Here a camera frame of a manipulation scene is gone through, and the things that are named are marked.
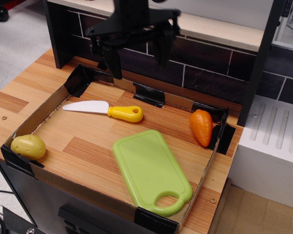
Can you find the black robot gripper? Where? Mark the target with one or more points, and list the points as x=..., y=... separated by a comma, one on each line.
x=134, y=22

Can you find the toy knife yellow handle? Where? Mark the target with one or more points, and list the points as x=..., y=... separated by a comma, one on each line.
x=127, y=113

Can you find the green plastic cutting board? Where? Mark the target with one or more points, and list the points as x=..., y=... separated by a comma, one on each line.
x=153, y=176

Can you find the cardboard fence with black tape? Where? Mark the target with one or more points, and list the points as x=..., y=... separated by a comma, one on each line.
x=79, y=159

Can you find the orange toy carrot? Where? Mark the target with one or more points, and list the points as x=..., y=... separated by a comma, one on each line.
x=202, y=126

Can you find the black chair caster wheel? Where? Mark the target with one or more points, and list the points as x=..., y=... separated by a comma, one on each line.
x=4, y=15

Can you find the yellow toy potato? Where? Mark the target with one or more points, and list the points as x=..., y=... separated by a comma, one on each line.
x=29, y=146

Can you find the white toy sink drainboard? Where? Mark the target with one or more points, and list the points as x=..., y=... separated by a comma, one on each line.
x=263, y=163

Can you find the black shelf frame with tiles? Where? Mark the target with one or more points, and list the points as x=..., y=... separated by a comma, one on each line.
x=210, y=60

